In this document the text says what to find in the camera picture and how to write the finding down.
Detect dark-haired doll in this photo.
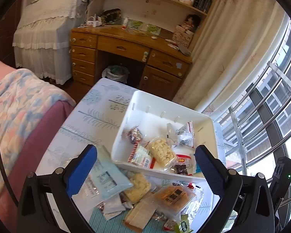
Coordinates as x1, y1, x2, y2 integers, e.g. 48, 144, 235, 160
183, 14, 201, 31

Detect dark red brown snack packet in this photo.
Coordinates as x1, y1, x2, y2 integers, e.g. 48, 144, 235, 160
125, 126, 144, 144

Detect green snack packet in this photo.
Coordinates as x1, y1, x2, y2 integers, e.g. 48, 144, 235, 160
173, 215, 194, 233

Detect white lace covered furniture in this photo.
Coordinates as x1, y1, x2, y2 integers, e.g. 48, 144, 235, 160
12, 0, 97, 85

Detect cream curtain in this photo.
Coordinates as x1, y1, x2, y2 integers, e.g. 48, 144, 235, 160
172, 0, 291, 117

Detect white plastic storage bin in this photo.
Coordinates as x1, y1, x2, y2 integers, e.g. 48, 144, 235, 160
111, 90, 219, 183

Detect dark patterned pouch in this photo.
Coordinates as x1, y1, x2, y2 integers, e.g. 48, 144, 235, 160
98, 8, 122, 25

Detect pastel fleece blanket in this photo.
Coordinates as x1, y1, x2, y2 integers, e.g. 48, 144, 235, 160
0, 68, 75, 207

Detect beige wafer packet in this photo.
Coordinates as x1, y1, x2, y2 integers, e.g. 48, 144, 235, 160
122, 196, 160, 231

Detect trash bin with bag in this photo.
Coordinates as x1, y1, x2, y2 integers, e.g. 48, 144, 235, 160
102, 65, 130, 84

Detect dark snack packet red edge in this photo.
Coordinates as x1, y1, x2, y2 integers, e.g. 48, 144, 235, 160
173, 164, 193, 176

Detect green print paper sheet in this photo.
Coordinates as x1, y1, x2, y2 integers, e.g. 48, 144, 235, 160
144, 23, 162, 36
128, 19, 145, 31

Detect frosted orange cracker packet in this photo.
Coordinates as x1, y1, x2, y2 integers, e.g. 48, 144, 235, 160
153, 183, 197, 215

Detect red white label snack packet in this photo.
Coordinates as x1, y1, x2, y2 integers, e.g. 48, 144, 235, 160
128, 144, 154, 169

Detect pink sofa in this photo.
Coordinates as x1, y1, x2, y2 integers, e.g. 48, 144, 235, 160
0, 61, 75, 233

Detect clear packet yellow puffs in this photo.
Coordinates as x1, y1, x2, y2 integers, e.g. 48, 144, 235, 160
145, 137, 178, 170

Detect floral print box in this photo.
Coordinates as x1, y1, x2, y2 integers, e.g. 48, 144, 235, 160
172, 28, 194, 48

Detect wooden bookshelf hutch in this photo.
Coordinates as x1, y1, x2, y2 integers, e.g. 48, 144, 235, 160
94, 0, 221, 33

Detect white clear barcode snack packet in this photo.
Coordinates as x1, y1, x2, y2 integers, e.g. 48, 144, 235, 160
166, 122, 196, 148

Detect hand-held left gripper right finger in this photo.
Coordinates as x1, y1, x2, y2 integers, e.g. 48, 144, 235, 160
195, 145, 275, 233

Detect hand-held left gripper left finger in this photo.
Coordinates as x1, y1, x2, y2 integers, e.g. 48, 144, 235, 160
16, 144, 98, 233

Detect wooden desk with drawers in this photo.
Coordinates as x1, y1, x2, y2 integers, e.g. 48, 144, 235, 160
70, 25, 193, 100

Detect brown wooden door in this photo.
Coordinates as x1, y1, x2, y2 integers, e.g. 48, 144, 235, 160
0, 0, 25, 66

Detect clear packet yellow crumbly snack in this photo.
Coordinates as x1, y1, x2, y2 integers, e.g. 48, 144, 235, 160
122, 172, 152, 204

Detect white charger with cables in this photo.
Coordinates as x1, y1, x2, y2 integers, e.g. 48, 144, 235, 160
84, 15, 102, 28

